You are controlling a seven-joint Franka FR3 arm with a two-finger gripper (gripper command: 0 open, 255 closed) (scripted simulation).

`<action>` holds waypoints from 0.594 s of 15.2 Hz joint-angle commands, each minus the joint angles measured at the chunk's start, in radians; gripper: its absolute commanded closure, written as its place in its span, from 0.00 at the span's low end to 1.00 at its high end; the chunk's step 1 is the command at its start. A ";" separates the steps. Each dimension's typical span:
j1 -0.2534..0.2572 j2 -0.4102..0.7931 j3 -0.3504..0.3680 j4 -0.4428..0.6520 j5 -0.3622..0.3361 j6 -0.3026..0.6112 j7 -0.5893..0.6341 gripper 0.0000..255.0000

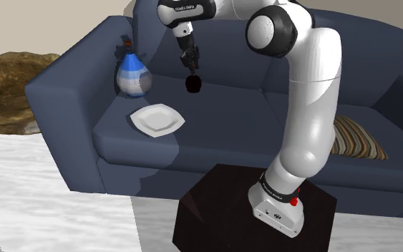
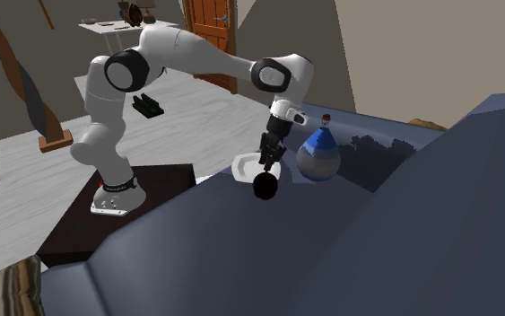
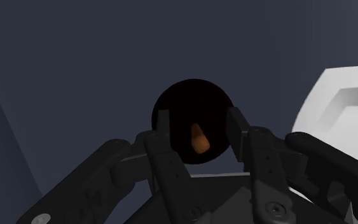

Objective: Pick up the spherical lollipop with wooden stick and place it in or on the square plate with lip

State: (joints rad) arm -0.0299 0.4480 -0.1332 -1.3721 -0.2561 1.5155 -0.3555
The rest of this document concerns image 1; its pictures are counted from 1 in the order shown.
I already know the black round cup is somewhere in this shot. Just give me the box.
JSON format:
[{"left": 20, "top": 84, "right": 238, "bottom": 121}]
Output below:
[{"left": 185, "top": 74, "right": 203, "bottom": 94}]

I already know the blue and white vase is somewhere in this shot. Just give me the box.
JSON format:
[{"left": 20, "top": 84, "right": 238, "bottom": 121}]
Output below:
[{"left": 115, "top": 36, "right": 154, "bottom": 99}]

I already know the brown striped cushion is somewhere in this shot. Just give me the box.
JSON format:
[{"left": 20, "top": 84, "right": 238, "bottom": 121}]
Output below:
[{"left": 330, "top": 115, "right": 389, "bottom": 161}]

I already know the dark blue sofa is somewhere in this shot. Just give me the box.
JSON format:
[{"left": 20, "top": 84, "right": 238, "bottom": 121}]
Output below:
[{"left": 24, "top": 0, "right": 403, "bottom": 221}]

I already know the white square plate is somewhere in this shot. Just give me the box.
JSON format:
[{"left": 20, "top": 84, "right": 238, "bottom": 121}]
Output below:
[{"left": 130, "top": 103, "right": 186, "bottom": 138}]

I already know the dark robot stand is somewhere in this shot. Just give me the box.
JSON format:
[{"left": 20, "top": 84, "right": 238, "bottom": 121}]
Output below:
[{"left": 172, "top": 163, "right": 338, "bottom": 252}]

